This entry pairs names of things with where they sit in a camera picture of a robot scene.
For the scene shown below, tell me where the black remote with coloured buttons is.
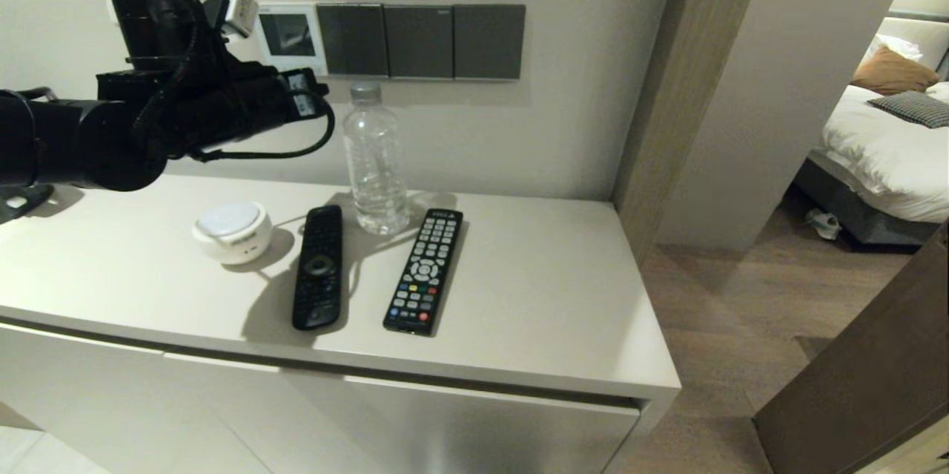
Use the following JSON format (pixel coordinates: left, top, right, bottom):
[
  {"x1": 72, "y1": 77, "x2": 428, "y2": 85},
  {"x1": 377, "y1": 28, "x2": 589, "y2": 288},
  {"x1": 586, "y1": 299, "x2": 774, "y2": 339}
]
[{"x1": 383, "y1": 208, "x2": 464, "y2": 336}]

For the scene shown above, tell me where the padded bed headboard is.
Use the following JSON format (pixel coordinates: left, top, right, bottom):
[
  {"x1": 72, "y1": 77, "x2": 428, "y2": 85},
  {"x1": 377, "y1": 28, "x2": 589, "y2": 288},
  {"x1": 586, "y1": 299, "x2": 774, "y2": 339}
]
[{"x1": 875, "y1": 11, "x2": 949, "y2": 76}]

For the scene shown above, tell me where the checkered grey pillow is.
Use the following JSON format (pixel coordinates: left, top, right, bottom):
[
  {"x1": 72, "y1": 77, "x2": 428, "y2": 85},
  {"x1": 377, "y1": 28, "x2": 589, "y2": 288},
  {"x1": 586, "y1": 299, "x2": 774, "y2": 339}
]
[{"x1": 866, "y1": 91, "x2": 949, "y2": 129}]

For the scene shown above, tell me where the black braided cable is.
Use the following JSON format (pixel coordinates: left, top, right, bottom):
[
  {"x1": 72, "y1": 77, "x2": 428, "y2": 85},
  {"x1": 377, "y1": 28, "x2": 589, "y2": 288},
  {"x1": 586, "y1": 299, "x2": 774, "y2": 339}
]
[{"x1": 133, "y1": 14, "x2": 207, "y2": 156}]

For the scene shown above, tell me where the white pillow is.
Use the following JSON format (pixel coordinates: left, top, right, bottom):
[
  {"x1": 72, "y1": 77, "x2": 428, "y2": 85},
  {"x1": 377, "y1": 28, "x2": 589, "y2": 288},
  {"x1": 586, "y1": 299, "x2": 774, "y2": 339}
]
[{"x1": 860, "y1": 35, "x2": 924, "y2": 70}]

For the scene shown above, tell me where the white wall thermostat panel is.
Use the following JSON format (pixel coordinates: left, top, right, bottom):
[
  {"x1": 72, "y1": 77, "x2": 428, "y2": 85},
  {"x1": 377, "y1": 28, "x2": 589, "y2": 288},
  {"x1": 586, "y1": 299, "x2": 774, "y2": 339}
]
[{"x1": 256, "y1": 3, "x2": 328, "y2": 78}]

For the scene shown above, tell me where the grey single-rocker wall switch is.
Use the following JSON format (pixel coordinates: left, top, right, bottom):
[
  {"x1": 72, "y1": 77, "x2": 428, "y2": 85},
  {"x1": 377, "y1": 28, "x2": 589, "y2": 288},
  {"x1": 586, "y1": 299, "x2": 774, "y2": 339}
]
[
  {"x1": 453, "y1": 4, "x2": 526, "y2": 82},
  {"x1": 383, "y1": 4, "x2": 454, "y2": 80}
]

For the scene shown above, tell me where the right white drawer front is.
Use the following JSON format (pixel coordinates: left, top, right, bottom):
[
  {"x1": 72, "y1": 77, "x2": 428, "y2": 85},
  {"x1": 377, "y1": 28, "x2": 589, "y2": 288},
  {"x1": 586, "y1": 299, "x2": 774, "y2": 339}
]
[{"x1": 163, "y1": 352, "x2": 641, "y2": 474}]

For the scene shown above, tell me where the grey multi-rocker wall switch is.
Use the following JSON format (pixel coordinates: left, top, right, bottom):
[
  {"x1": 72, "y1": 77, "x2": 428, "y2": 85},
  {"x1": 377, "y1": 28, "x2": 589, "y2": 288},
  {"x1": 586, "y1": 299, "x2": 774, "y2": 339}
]
[{"x1": 317, "y1": 4, "x2": 389, "y2": 79}]

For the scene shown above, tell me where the plain black remote control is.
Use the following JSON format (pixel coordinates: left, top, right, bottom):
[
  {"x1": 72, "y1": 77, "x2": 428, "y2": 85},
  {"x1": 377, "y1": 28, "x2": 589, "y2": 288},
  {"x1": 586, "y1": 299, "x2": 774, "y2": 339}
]
[{"x1": 291, "y1": 205, "x2": 344, "y2": 331}]

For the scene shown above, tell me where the left wrist camera assembly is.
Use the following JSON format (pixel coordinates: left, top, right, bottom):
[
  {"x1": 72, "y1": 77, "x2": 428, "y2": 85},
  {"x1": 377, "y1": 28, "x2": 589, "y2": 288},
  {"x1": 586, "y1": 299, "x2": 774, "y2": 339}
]
[{"x1": 108, "y1": 0, "x2": 259, "y2": 73}]

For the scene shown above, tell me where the dark grey bed base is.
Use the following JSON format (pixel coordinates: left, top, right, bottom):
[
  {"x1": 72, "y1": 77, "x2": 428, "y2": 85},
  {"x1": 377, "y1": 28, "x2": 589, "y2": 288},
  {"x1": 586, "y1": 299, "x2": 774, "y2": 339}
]
[{"x1": 790, "y1": 155, "x2": 949, "y2": 248}]

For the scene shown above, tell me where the brown pillow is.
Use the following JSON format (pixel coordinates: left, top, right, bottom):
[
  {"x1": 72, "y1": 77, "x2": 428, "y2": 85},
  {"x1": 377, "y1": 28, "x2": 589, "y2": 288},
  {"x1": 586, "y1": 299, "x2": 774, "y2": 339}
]
[{"x1": 849, "y1": 49, "x2": 941, "y2": 98}]

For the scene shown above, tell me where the wooden door frame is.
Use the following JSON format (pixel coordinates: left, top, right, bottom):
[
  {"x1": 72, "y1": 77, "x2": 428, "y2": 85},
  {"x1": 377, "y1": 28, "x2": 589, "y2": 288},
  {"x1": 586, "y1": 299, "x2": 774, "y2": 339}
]
[{"x1": 612, "y1": 0, "x2": 772, "y2": 267}]

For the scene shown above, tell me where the clear plastic water bottle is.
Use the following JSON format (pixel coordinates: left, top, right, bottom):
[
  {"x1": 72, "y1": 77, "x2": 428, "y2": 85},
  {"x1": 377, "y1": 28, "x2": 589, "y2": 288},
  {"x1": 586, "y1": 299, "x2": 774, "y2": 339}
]
[{"x1": 343, "y1": 82, "x2": 411, "y2": 236}]

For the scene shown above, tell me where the white and teal sneaker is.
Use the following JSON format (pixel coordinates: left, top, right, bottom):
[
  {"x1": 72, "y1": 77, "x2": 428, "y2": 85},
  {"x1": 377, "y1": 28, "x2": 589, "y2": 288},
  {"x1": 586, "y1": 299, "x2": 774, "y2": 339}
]
[{"x1": 806, "y1": 208, "x2": 843, "y2": 241}]

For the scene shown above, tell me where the beige sideboard cabinet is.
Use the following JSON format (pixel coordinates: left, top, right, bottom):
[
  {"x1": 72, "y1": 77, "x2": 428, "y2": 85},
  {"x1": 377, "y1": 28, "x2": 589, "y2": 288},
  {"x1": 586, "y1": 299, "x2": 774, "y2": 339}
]
[{"x1": 0, "y1": 174, "x2": 682, "y2": 474}]

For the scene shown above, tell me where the brown wooden door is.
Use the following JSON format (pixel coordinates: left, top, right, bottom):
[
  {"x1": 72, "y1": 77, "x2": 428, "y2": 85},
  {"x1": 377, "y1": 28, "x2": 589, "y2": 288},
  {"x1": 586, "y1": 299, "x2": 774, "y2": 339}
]
[{"x1": 753, "y1": 222, "x2": 949, "y2": 474}]

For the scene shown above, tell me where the beige cabinet door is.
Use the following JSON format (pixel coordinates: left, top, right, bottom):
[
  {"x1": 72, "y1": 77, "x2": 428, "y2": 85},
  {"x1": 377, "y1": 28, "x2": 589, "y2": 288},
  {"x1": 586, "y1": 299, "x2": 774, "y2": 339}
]
[{"x1": 0, "y1": 320, "x2": 274, "y2": 474}]

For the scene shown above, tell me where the bed with white duvet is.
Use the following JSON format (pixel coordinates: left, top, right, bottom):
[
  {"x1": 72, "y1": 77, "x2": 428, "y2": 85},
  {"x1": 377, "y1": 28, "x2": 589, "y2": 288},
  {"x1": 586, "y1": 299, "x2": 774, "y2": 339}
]
[{"x1": 819, "y1": 85, "x2": 949, "y2": 225}]

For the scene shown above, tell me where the white round smart speaker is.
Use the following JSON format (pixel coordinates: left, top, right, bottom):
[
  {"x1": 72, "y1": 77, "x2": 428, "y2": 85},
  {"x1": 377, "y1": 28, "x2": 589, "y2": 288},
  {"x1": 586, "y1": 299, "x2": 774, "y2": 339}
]
[{"x1": 192, "y1": 201, "x2": 273, "y2": 266}]

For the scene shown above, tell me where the black looped cable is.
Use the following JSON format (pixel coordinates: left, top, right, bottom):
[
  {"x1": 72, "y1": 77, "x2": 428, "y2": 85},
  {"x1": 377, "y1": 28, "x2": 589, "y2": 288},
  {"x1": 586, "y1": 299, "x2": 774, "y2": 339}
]
[{"x1": 185, "y1": 88, "x2": 337, "y2": 163}]

